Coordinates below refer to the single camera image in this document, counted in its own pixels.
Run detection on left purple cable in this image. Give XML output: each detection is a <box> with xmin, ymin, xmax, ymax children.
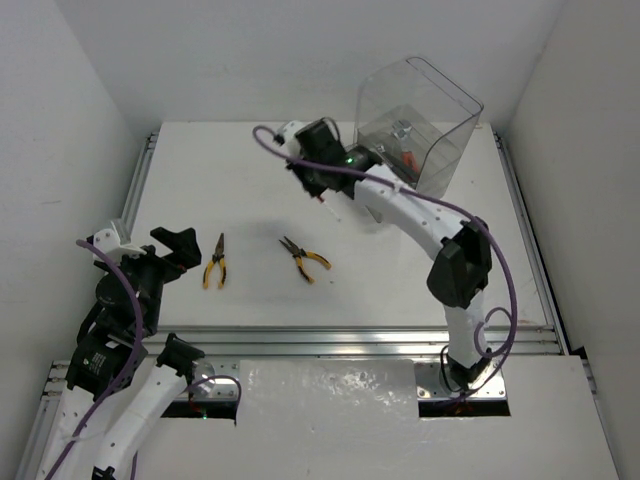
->
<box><xmin>42</xmin><ymin>238</ymin><xmax>242</xmax><ymax>480</ymax></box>

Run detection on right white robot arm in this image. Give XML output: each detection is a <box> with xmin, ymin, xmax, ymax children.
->
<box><xmin>274</xmin><ymin>119</ymin><xmax>493</xmax><ymax>391</ymax></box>

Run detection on aluminium table frame rail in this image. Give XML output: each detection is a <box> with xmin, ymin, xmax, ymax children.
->
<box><xmin>19</xmin><ymin>124</ymin><xmax>601</xmax><ymax>471</ymax></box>

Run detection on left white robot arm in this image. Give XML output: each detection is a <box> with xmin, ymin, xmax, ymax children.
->
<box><xmin>37</xmin><ymin>221</ymin><xmax>204</xmax><ymax>479</ymax></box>

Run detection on clear plastic drawer container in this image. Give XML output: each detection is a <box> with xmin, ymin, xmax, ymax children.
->
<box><xmin>354</xmin><ymin>56</ymin><xmax>484</xmax><ymax>198</ymax></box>

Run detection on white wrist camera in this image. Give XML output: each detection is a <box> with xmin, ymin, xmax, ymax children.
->
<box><xmin>273</xmin><ymin>120</ymin><xmax>305</xmax><ymax>149</ymax></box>
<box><xmin>90</xmin><ymin>218</ymin><xmax>145</xmax><ymax>262</ymax></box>

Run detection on small blue screwdriver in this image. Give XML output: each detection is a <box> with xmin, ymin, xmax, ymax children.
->
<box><xmin>318</xmin><ymin>198</ymin><xmax>342</xmax><ymax>222</ymax></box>

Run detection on yellow needle nose pliers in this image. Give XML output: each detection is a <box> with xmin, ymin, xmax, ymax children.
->
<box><xmin>279</xmin><ymin>236</ymin><xmax>332</xmax><ymax>284</ymax></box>

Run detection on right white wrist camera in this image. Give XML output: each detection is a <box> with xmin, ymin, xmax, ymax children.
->
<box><xmin>273</xmin><ymin>120</ymin><xmax>305</xmax><ymax>149</ymax></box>

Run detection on yellow combination pliers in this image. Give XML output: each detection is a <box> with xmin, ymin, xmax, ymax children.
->
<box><xmin>202</xmin><ymin>233</ymin><xmax>227</xmax><ymax>289</ymax></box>

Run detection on red handled adjustable wrench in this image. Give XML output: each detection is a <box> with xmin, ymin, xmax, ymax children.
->
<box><xmin>391</xmin><ymin>120</ymin><xmax>419</xmax><ymax>173</ymax></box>

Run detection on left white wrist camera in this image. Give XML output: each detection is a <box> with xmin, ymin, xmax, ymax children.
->
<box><xmin>90</xmin><ymin>218</ymin><xmax>145</xmax><ymax>262</ymax></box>

